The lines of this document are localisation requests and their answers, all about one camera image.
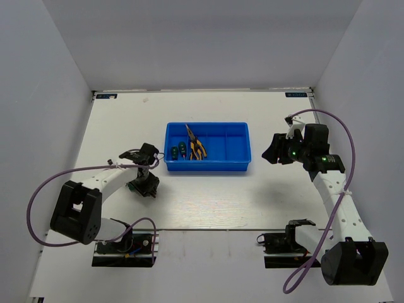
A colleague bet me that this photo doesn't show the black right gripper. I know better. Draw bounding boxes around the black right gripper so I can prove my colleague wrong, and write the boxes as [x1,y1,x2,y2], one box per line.
[261,132,311,165]

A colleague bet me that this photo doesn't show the yellow black long-nose pliers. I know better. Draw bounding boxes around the yellow black long-nose pliers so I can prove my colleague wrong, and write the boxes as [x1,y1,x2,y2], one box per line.
[186,124,208,160]

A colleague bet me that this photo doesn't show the yellow black short pliers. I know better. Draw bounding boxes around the yellow black short pliers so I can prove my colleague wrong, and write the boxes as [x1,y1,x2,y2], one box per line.
[189,151,203,160]

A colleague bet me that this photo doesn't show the green hex key set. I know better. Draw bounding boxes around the green hex key set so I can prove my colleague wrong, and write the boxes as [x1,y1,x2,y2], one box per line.
[127,183,134,192]

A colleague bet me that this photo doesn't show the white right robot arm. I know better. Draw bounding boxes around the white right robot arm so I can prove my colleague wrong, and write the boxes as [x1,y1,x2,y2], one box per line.
[262,124,388,286]

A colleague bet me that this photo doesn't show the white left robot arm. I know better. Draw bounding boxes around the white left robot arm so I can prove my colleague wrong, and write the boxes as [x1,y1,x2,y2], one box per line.
[50,143,160,252]

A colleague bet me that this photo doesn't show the blue label sticker right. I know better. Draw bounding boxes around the blue label sticker right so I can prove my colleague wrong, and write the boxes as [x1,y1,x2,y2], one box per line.
[285,92,307,98]

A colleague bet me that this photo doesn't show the blue label sticker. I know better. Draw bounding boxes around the blue label sticker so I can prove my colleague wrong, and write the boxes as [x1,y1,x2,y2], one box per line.
[95,93,117,100]
[285,92,307,98]

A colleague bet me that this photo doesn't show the blue plastic divided bin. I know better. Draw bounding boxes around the blue plastic divided bin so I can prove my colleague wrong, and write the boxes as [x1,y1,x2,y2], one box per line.
[164,122,252,172]

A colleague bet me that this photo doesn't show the blue label sticker left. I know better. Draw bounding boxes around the blue label sticker left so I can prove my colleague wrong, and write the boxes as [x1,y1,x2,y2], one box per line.
[95,93,117,100]

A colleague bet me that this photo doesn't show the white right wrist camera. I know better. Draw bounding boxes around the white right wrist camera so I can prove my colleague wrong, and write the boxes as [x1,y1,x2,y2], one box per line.
[285,115,306,140]

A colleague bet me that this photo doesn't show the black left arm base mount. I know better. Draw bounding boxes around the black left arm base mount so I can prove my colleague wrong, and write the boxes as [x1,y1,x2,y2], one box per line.
[92,230,159,268]

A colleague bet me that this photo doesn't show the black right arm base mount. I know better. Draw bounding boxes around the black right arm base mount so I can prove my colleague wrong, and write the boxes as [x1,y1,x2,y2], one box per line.
[256,232,312,269]

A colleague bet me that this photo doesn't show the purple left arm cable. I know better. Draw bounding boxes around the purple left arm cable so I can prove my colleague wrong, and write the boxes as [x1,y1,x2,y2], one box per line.
[26,153,167,264]

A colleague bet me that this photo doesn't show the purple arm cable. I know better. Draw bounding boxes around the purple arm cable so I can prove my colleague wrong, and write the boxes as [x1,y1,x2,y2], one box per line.
[282,109,356,294]
[26,153,167,264]

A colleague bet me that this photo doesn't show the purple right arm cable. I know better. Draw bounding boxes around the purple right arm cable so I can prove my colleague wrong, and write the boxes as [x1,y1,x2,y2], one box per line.
[282,109,356,294]

